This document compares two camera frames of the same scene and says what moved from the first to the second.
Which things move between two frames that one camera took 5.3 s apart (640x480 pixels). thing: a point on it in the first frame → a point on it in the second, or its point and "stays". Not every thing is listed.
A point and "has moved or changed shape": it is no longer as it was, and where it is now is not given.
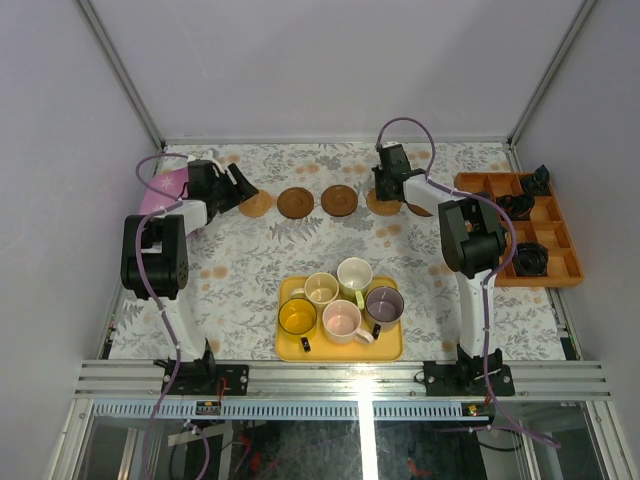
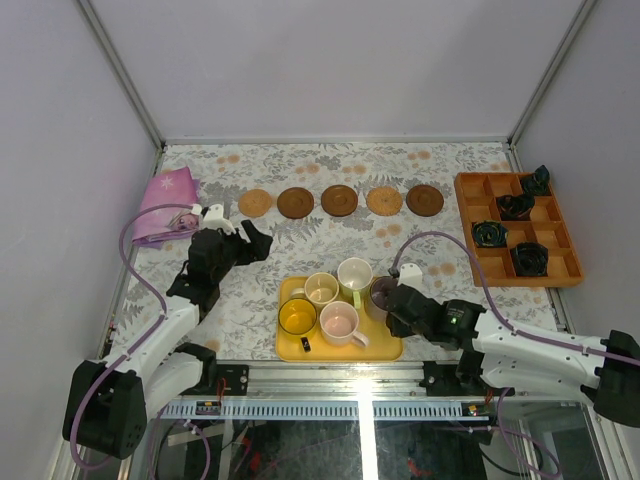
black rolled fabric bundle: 531,260 stays
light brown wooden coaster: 382,207 stays
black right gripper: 378,174 → 395,328
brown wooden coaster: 339,200 stays
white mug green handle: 354,276 stays
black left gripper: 232,182 → 239,245
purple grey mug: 384,307 has moved or changed shape
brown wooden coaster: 295,202 stays
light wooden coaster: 256,205 stays
